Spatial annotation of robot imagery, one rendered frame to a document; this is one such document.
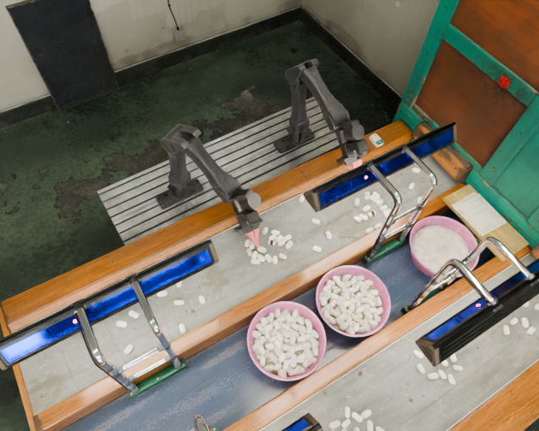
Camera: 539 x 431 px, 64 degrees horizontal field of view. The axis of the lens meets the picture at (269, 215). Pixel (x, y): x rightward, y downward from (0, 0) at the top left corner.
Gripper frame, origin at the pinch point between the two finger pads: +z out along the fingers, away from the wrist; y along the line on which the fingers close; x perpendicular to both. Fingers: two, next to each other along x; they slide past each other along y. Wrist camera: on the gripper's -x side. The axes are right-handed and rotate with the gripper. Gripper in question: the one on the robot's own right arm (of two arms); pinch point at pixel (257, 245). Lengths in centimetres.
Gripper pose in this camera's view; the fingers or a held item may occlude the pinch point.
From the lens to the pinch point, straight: 164.4
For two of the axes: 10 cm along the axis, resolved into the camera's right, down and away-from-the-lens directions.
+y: 8.6, -4.2, 3.0
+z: 3.7, 9.1, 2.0
